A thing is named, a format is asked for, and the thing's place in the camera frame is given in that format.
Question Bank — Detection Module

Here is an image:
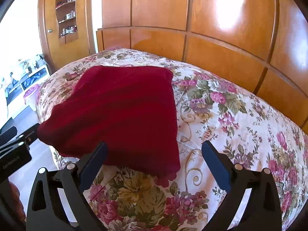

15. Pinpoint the magenta knit sweater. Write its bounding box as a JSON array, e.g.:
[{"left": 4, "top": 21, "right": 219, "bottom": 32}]
[{"left": 38, "top": 66, "right": 180, "bottom": 181}]

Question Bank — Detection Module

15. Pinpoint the person's left hand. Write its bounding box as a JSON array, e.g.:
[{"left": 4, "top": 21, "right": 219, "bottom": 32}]
[{"left": 9, "top": 182, "right": 26, "bottom": 221}]

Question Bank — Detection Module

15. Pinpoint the floral bedspread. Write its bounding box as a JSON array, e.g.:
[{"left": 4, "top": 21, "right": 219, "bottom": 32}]
[{"left": 37, "top": 48, "right": 307, "bottom": 230}]

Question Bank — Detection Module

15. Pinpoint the white low shelf unit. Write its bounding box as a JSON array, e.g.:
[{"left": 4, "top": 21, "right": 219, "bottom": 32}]
[{"left": 1, "top": 54, "right": 50, "bottom": 118}]

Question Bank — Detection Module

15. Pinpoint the wooden cabinet with shelves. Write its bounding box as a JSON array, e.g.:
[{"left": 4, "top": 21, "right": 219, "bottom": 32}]
[{"left": 38, "top": 0, "right": 95, "bottom": 73}]

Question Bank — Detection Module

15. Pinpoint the wooden headboard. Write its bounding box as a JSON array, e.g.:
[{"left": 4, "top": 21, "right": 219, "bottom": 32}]
[{"left": 97, "top": 0, "right": 307, "bottom": 130}]

